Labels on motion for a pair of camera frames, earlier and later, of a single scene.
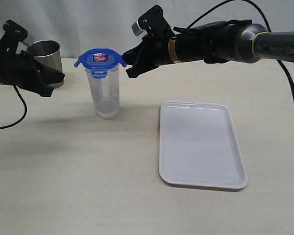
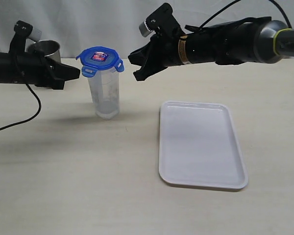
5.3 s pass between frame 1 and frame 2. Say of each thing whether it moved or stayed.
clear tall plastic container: stayed
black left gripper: moved
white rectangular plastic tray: stayed
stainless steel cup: stayed
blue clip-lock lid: moved
